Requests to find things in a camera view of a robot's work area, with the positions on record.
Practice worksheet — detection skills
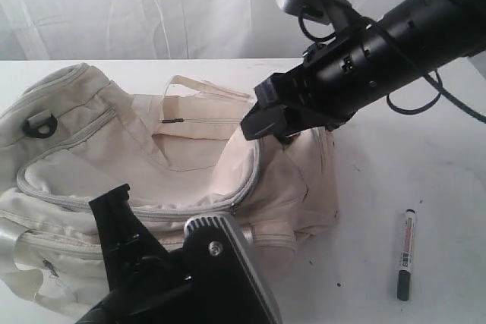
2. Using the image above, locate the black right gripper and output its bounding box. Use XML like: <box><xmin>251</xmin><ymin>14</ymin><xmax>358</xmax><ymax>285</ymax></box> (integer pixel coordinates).
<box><xmin>240</xmin><ymin>17</ymin><xmax>437</xmax><ymax>145</ymax></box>

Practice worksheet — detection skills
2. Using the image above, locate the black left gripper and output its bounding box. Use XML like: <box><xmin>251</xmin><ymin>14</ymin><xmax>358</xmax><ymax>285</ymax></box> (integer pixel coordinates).
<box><xmin>78</xmin><ymin>184</ymin><xmax>210</xmax><ymax>323</ymax></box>

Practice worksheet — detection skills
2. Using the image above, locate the cream fabric duffel bag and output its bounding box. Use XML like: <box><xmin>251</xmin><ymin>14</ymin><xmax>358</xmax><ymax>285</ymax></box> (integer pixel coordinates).
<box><xmin>1</xmin><ymin>64</ymin><xmax>339</xmax><ymax>316</ymax></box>

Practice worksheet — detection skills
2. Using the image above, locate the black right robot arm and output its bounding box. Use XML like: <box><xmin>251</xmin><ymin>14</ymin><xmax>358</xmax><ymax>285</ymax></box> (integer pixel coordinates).
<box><xmin>240</xmin><ymin>0</ymin><xmax>485</xmax><ymax>140</ymax></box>

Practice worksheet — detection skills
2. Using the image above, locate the black marker pen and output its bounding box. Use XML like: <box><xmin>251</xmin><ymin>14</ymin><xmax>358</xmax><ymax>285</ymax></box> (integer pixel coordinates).
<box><xmin>396</xmin><ymin>209</ymin><xmax>416</xmax><ymax>301</ymax></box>

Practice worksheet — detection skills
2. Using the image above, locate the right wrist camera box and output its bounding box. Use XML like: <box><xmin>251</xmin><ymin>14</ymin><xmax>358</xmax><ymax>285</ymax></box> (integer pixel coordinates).
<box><xmin>276</xmin><ymin>0</ymin><xmax>351</xmax><ymax>25</ymax></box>

